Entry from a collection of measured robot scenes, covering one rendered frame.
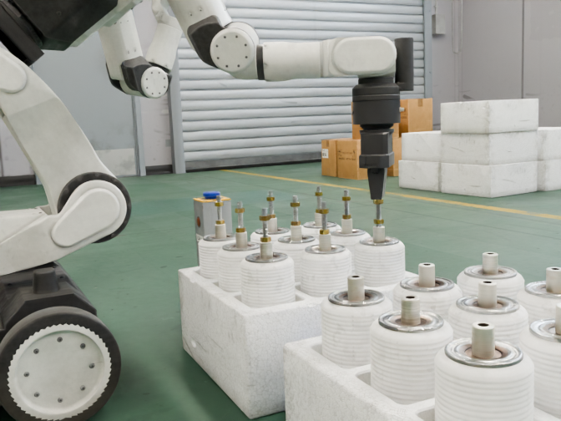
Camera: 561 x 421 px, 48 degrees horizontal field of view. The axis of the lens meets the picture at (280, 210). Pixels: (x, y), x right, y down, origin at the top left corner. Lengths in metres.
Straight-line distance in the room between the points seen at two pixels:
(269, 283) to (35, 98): 0.55
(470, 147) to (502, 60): 4.01
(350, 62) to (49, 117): 0.57
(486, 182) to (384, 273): 2.60
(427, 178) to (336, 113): 3.14
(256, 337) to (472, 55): 7.23
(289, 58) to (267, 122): 5.54
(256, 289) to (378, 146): 0.34
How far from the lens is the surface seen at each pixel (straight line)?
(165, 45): 1.69
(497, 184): 3.78
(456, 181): 3.92
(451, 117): 3.93
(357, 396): 0.76
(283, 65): 1.18
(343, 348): 0.84
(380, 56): 1.16
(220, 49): 1.15
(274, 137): 6.76
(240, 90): 6.60
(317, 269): 1.14
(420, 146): 4.19
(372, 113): 1.17
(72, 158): 1.31
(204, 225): 1.47
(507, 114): 3.82
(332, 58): 1.16
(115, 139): 6.25
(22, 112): 1.27
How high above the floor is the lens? 0.49
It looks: 8 degrees down
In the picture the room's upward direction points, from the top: 3 degrees counter-clockwise
